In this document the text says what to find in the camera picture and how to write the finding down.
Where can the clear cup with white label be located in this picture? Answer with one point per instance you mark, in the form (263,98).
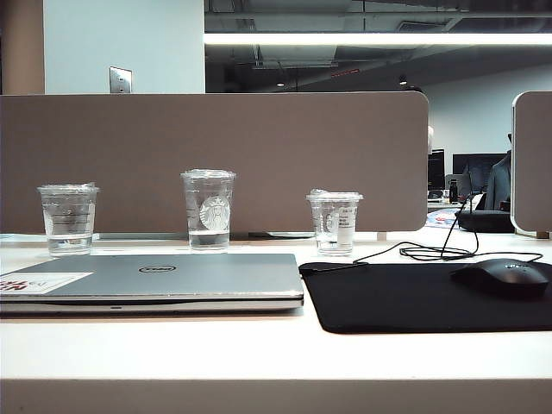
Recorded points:
(330,224)

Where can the tall clear Starbucks logo cup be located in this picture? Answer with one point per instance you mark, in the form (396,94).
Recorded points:
(207,202)

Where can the silver Dell laptop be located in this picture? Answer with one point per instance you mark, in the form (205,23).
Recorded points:
(194,280)

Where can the wide clear plastic cup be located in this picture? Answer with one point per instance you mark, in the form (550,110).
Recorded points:
(69,224)

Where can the grey partition foot plate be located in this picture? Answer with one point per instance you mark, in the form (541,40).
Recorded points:
(280,235)

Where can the wide brown desk partition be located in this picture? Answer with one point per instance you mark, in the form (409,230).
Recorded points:
(259,138)

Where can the black mouse pad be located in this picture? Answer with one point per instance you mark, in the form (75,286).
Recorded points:
(388,297)

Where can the colourful printed paper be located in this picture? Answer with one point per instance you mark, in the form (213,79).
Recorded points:
(440,217)

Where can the narrow dark computer monitor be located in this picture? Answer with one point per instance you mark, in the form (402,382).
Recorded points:
(436,168)

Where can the dark drink bottle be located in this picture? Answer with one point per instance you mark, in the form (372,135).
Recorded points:
(453,192)

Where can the long white ceiling light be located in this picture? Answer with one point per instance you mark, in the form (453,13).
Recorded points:
(366,39)

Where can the wide dark computer monitor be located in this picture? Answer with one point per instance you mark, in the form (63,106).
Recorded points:
(474,166)

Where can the black round pouch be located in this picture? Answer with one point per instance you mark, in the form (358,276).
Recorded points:
(487,220)

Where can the grey jacket on chair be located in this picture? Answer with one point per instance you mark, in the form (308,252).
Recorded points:
(500,181)

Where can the black computer mouse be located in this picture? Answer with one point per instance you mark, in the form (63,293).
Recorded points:
(504,277)

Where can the brown partition with white edge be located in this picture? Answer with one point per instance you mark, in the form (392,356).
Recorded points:
(535,164)

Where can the metal wall switch plate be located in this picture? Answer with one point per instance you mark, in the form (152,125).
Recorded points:
(121,79)

